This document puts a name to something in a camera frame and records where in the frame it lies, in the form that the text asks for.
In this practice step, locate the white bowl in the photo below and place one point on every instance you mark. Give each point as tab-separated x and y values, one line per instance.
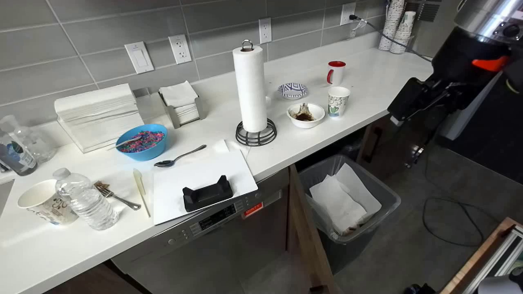
305	114

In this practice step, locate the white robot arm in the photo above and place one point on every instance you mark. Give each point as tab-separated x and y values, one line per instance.
485	39

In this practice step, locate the white paper in bin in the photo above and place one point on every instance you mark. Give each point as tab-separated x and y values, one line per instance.
343	199

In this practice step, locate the grey trash bin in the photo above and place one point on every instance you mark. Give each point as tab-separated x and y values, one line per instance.
343	248

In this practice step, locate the blue bowl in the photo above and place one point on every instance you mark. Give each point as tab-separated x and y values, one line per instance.
142	142

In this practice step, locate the white tray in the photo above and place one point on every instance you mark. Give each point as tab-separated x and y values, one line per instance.
198	170

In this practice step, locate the blue patterned small dish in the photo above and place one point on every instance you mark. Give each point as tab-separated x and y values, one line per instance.
292	90

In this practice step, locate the white paper towel roll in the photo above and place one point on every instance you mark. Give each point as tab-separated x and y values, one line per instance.
250	85

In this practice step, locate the black object on tray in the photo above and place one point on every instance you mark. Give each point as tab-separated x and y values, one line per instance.
207	194

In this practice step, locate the napkin dispenser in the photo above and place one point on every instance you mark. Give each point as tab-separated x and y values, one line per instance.
180	101

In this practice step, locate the patterned paper cup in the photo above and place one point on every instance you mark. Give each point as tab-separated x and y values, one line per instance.
42	201
336	100

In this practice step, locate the dishwasher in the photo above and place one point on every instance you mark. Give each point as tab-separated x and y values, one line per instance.
214	251

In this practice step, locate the metal spoon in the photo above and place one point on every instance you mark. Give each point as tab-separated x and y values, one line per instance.
166	163

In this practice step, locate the red and white mug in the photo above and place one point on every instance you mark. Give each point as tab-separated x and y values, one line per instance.
335	72

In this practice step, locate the wooden stick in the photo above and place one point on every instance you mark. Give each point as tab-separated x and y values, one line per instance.
140	188

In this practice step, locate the open cabinet door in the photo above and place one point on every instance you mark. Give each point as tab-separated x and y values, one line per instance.
300	220

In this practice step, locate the metal fork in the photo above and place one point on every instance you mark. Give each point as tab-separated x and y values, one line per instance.
104	189

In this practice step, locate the white paper towel stack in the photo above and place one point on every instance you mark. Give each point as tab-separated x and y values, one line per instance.
96	118

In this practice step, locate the clear water bottle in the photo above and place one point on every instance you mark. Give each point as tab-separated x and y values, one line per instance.
85	199

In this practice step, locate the stack of paper cups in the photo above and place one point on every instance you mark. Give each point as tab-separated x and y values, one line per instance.
397	26

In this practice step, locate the patterned paper cup left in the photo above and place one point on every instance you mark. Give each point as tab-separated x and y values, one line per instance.
42	201

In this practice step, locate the clear glass jar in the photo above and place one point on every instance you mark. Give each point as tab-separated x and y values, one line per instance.
13	150

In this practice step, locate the black wire towel holder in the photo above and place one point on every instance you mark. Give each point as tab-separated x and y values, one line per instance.
255	139

